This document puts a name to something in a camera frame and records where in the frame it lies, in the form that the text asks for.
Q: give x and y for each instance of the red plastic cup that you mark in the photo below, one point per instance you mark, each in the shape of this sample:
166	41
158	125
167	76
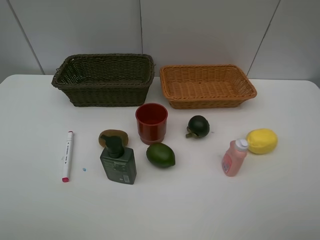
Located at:
151	121

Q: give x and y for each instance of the green lime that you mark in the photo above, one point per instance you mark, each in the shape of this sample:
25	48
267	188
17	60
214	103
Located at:
161	155

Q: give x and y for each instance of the dark green mangosteen fruit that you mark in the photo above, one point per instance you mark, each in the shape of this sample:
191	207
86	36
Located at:
198	127

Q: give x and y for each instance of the pink dish soap bottle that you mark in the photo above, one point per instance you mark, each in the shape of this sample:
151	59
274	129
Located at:
234	157

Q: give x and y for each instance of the yellow lemon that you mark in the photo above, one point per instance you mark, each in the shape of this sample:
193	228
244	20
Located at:
261	141

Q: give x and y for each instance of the orange wicker basket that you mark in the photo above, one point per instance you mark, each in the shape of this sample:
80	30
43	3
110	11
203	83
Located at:
205	86

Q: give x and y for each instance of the brown kiwi fruit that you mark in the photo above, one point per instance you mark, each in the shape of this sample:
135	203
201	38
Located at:
114	132

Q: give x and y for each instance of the dark green pump bottle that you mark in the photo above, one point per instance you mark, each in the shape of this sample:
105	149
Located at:
118	161

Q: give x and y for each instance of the dark brown wicker basket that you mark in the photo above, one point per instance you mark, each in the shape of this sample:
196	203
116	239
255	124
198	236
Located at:
105	80

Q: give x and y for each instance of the white marker with red caps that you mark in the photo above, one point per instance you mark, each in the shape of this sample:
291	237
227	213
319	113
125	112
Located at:
67	160

